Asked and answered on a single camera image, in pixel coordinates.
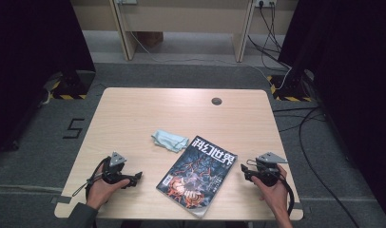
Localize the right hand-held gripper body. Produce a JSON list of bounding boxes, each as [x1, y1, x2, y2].
[[247, 151, 289, 187]]

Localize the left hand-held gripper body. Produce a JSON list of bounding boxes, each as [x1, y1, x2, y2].
[[100, 151, 132, 186]]

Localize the light blue cloth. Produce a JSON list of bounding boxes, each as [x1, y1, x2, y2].
[[150, 128, 190, 154]]

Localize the glossy dark blue magazine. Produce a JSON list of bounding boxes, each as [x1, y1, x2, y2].
[[156, 135, 239, 219]]

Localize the person's right hand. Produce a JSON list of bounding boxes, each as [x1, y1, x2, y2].
[[251, 164, 290, 217]]

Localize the person's left hand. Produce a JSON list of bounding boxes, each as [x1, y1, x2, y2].
[[86, 164, 131, 211]]

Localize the black stand base striped tape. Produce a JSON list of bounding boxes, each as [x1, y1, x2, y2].
[[266, 70, 315, 103], [49, 69, 96, 101]]

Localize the black curtain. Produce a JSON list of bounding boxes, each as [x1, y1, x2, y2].
[[278, 0, 386, 222], [0, 0, 97, 158]]

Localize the beige wooden desk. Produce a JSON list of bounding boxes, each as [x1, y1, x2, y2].
[[108, 0, 257, 63]]

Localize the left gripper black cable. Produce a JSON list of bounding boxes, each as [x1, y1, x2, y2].
[[71, 157, 110, 200]]

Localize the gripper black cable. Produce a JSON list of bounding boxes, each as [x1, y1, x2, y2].
[[276, 172, 296, 217], [71, 157, 110, 200]]

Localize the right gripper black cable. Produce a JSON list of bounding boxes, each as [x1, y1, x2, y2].
[[276, 172, 296, 217]]

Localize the long black floor cable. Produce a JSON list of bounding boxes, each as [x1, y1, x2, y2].
[[271, 106, 361, 228]]

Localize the thin black floor cable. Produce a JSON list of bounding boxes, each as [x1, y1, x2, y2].
[[273, 112, 327, 133]]

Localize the white floor cable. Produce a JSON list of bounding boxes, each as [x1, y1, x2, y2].
[[128, 31, 293, 90]]

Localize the black cables from wall socket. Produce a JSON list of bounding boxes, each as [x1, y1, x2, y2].
[[247, 0, 292, 70]]

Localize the white wall socket with plugs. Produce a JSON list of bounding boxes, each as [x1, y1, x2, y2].
[[255, 0, 278, 9]]

